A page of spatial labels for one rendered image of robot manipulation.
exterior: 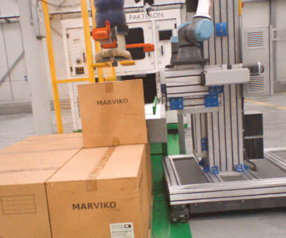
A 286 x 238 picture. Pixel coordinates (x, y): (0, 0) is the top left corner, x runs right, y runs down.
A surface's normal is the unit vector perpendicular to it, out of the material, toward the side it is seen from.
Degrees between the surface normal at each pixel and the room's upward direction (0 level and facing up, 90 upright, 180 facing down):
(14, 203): 90
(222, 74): 90
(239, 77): 90
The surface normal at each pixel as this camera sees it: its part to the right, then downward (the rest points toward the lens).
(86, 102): 0.02, 0.14
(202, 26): 0.43, 0.22
